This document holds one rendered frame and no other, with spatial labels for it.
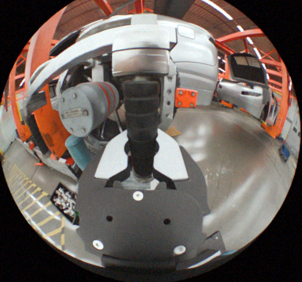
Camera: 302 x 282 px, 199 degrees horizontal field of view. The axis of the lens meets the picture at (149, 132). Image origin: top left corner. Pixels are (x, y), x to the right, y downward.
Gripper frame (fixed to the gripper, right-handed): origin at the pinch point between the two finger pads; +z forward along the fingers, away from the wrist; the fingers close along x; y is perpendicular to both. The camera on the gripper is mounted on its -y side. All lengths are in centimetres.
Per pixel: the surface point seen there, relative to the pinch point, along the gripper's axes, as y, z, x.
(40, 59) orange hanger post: -41, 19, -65
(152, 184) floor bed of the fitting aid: 75, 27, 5
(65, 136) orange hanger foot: 21, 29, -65
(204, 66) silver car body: -29, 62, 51
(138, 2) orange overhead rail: -239, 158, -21
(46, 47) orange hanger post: -51, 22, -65
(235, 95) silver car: -17, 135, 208
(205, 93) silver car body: -4, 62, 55
